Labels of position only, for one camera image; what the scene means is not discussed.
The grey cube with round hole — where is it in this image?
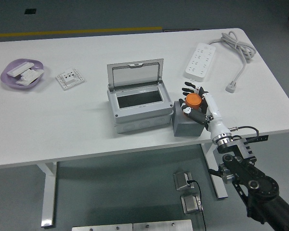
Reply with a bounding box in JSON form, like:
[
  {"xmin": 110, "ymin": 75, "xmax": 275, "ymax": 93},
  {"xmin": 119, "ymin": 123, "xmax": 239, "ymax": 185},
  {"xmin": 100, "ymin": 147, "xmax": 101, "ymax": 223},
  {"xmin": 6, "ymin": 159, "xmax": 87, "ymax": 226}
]
[{"xmin": 173, "ymin": 100, "xmax": 207, "ymax": 138}]

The purple plate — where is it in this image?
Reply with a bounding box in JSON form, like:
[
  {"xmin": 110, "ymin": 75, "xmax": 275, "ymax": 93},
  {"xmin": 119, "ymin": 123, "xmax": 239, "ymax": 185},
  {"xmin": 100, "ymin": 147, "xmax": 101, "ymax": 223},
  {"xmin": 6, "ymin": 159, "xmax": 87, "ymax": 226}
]
[{"xmin": 0, "ymin": 58, "xmax": 44, "ymax": 91}]

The silver floor outlet box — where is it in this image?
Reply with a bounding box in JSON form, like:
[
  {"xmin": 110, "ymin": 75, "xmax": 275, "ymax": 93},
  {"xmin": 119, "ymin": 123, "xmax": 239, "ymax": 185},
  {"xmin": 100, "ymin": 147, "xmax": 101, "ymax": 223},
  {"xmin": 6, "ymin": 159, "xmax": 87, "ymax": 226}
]
[
  {"xmin": 172, "ymin": 170, "xmax": 193, "ymax": 192},
  {"xmin": 180, "ymin": 193, "xmax": 204, "ymax": 215}
]

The silver metal plate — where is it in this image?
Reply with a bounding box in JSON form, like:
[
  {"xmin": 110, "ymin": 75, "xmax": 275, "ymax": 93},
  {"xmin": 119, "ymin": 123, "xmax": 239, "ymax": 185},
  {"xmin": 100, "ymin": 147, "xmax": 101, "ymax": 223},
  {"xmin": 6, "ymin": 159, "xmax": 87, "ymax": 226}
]
[
  {"xmin": 132, "ymin": 219, "xmax": 193, "ymax": 231},
  {"xmin": 71, "ymin": 223, "xmax": 133, "ymax": 231}
]

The black table control panel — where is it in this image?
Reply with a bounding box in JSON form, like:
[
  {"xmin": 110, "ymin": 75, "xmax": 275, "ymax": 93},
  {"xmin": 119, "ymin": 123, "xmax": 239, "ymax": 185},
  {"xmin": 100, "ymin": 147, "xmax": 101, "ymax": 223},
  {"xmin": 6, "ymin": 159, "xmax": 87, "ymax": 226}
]
[{"xmin": 245, "ymin": 135, "xmax": 269, "ymax": 144}]

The grey plastic junction box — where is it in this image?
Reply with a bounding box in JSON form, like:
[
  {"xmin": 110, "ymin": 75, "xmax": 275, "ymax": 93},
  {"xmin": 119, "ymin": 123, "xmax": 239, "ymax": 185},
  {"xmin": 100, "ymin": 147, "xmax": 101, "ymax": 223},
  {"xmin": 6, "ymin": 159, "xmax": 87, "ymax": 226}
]
[{"xmin": 106, "ymin": 80, "xmax": 174, "ymax": 134}]

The white wall socket panel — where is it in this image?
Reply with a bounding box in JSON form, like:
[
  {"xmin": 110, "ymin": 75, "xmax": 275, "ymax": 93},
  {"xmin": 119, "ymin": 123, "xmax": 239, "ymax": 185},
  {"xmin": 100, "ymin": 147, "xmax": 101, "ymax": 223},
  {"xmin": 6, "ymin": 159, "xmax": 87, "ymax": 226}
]
[{"xmin": 55, "ymin": 68, "xmax": 85, "ymax": 91}]

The white table leg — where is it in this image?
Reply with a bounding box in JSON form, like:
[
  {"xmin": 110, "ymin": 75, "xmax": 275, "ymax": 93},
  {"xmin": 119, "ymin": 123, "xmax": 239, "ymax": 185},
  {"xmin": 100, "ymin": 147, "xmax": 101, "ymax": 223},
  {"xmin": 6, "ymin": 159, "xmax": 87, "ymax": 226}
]
[
  {"xmin": 36, "ymin": 161, "xmax": 58, "ymax": 228},
  {"xmin": 200, "ymin": 142, "xmax": 228, "ymax": 200}
]

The white power strip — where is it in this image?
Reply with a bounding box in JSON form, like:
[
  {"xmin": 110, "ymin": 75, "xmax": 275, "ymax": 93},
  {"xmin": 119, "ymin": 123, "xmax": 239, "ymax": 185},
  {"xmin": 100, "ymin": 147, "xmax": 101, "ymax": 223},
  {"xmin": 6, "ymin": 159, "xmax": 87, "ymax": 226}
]
[{"xmin": 184, "ymin": 42, "xmax": 217, "ymax": 82}]

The clear hinged box lid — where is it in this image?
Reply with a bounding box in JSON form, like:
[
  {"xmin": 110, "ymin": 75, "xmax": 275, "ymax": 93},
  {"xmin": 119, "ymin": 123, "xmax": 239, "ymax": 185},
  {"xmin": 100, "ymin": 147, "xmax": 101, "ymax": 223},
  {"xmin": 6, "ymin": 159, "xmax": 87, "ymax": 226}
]
[{"xmin": 106, "ymin": 58, "xmax": 165, "ymax": 92}]

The small white plastic part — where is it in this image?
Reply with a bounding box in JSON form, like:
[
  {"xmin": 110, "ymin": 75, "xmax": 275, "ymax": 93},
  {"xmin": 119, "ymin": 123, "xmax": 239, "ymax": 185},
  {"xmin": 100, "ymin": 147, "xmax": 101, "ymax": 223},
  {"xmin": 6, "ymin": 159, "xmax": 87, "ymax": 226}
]
[{"xmin": 20, "ymin": 68, "xmax": 38, "ymax": 81}]

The orange cylinder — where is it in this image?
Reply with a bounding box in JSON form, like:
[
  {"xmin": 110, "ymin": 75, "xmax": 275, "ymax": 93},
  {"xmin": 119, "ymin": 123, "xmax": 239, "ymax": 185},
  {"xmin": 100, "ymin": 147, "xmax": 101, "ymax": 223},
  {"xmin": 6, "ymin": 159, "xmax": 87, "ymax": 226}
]
[{"xmin": 184, "ymin": 93, "xmax": 202, "ymax": 108}]

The long white switch module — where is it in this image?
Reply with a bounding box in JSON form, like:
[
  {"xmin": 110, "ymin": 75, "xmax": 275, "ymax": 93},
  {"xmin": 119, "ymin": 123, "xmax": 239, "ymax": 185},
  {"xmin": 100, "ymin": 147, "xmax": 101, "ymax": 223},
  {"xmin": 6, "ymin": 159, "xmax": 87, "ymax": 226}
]
[{"xmin": 6, "ymin": 62, "xmax": 35, "ymax": 77}]

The black floor cable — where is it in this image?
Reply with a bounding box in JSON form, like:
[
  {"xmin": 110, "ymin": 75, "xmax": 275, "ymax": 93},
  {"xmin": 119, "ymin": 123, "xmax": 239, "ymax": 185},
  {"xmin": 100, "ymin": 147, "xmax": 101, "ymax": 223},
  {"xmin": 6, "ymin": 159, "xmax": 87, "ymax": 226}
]
[{"xmin": 186, "ymin": 180, "xmax": 207, "ymax": 231}]

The flat white plastic plate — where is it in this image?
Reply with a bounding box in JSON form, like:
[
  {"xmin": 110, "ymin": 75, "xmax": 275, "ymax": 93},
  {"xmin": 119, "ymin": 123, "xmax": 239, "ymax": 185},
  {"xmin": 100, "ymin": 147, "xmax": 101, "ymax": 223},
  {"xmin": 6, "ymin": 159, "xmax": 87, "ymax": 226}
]
[{"xmin": 15, "ymin": 69, "xmax": 44, "ymax": 86}]

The white power cord with plug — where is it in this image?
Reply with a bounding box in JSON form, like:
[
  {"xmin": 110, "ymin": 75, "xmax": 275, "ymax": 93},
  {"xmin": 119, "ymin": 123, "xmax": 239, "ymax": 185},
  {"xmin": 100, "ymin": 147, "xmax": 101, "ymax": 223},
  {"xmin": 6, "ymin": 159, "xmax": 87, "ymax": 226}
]
[{"xmin": 208, "ymin": 30, "xmax": 257, "ymax": 93}]

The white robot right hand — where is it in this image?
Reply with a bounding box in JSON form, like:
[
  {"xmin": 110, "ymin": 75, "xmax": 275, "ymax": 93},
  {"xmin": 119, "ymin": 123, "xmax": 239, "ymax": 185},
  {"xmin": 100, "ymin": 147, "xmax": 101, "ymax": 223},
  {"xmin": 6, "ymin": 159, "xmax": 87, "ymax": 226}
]
[{"xmin": 178, "ymin": 81, "xmax": 232, "ymax": 142}]

